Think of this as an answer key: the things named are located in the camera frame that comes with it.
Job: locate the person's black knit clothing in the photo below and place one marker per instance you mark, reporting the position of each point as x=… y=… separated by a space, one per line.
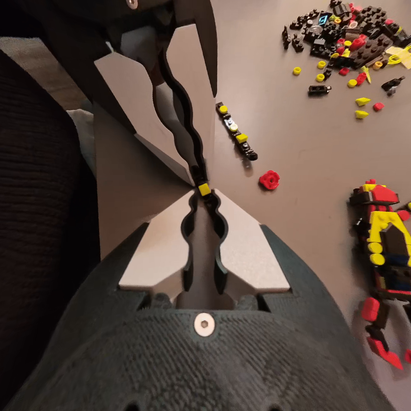
x=32 y=224

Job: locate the black yellow red lego model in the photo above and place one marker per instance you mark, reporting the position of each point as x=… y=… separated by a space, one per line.
x=382 y=196

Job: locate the black bracket lego piece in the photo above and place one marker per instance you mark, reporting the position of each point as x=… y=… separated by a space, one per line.
x=285 y=35
x=319 y=89

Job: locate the tiny red lego piece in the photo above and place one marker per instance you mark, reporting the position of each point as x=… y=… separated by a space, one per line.
x=378 y=106

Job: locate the red round lego piece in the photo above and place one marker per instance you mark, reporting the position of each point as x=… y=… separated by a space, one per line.
x=269 y=179

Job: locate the pile of loose lego pieces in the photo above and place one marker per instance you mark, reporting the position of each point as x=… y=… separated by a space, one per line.
x=369 y=48

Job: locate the black clip lego piece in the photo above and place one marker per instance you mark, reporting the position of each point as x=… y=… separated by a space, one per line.
x=393 y=83

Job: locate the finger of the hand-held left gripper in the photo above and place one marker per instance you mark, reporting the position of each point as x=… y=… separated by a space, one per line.
x=196 y=70
x=128 y=90

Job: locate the small yellow slope lego piece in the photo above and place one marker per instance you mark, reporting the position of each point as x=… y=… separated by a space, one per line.
x=361 y=114
x=362 y=101

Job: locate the black yellow lego leg segment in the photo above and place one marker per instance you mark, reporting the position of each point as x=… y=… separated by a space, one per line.
x=241 y=138
x=204 y=188

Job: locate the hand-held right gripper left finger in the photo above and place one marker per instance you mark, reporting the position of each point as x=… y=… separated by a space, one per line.
x=157 y=257

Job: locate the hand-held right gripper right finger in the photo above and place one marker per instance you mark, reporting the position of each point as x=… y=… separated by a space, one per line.
x=253 y=257

